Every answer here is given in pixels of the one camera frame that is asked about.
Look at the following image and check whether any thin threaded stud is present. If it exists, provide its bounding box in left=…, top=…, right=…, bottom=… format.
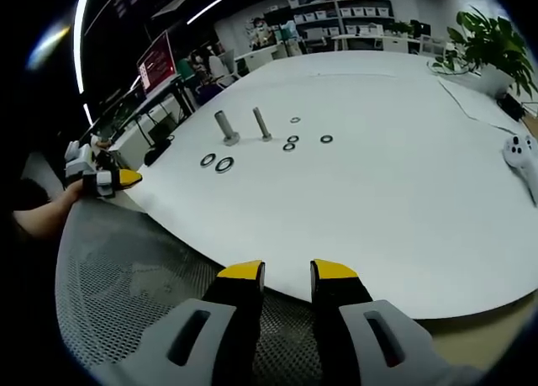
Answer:
left=251, top=106, right=273, bottom=144

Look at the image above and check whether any grey mesh chair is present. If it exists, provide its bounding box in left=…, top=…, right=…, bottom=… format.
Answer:
left=54, top=199, right=324, bottom=386

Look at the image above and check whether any person's left hand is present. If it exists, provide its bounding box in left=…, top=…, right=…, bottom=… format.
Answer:
left=62, top=180, right=87, bottom=204

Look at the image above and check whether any white game controller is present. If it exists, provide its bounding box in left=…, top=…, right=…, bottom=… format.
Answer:
left=501, top=134, right=538, bottom=207

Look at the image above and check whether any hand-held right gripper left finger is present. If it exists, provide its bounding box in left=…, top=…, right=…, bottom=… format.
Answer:
left=112, top=259, right=266, bottom=386

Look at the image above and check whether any white storage shelf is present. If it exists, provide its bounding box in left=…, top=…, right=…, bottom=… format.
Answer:
left=288, top=0, right=397, bottom=51

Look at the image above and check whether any red screen monitor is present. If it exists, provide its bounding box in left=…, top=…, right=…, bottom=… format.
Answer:
left=136, top=29, right=178, bottom=96

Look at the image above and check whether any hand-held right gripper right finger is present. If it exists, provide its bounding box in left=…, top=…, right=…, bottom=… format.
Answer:
left=309, top=258, right=484, bottom=386

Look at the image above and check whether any green potted plant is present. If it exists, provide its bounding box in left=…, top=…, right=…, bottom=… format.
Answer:
left=431, top=6, right=538, bottom=98

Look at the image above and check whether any white office chair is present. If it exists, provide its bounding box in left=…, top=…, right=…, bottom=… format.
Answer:
left=208, top=48, right=241, bottom=81

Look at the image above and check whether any thick threaded stud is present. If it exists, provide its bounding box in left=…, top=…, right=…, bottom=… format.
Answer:
left=214, top=109, right=241, bottom=147

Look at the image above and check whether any black box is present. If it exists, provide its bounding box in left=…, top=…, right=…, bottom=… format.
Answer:
left=497, top=93, right=527, bottom=121

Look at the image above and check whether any white cable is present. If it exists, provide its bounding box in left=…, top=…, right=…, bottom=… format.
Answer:
left=436, top=77, right=513, bottom=135

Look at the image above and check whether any white plant pot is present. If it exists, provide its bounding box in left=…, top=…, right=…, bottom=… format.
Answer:
left=478, top=61, right=516, bottom=98

